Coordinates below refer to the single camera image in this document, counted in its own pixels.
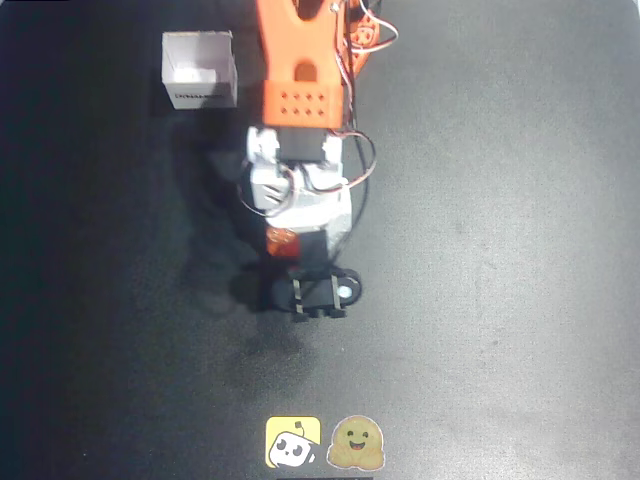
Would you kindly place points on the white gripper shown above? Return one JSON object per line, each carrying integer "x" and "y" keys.
{"x": 314, "y": 248}

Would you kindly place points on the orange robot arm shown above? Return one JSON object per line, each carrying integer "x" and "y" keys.
{"x": 300, "y": 55}

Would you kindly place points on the white cardboard box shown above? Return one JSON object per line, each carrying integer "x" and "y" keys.
{"x": 197, "y": 60}

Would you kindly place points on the yellow robot face sticker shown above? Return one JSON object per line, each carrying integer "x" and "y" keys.
{"x": 292, "y": 442}

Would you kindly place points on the hugging face emoji sticker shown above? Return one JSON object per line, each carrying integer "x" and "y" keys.
{"x": 356, "y": 444}

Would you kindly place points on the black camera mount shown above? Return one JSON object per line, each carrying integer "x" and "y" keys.
{"x": 312, "y": 292}

